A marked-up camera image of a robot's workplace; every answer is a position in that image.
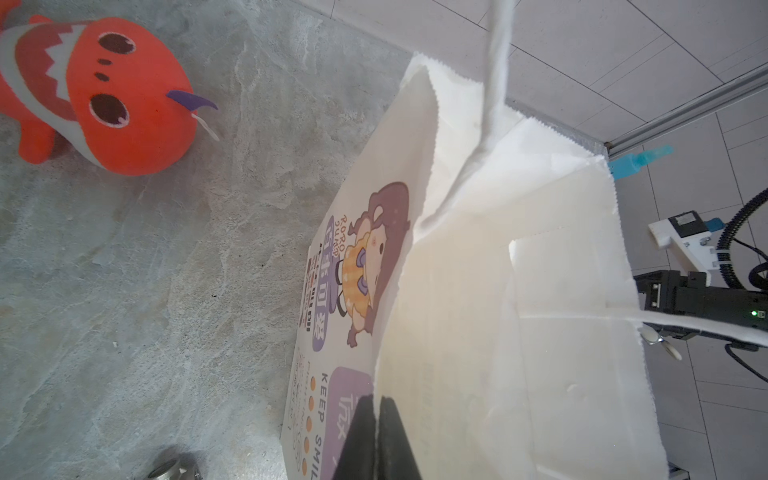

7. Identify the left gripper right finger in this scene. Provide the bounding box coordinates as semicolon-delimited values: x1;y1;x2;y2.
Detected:
376;397;422;480

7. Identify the red shark plush toy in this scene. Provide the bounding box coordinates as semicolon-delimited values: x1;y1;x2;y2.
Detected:
1;15;216;176

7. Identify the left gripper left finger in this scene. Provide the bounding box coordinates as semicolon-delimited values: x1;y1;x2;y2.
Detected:
332;395;377;480

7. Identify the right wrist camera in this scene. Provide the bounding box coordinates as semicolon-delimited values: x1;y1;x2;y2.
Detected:
648;211;726;287

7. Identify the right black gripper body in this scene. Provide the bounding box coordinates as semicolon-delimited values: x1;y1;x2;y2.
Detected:
634;270;767;351

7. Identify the white paper bag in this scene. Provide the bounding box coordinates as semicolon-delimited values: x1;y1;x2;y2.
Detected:
279;0;768;480

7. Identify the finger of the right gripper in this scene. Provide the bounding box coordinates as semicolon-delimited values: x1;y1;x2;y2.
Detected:
639;324;682;361

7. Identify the small metal fitting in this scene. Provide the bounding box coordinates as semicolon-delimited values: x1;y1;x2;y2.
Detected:
145;456;203;480

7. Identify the teal bottle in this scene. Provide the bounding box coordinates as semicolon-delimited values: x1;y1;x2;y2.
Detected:
608;145;674;180

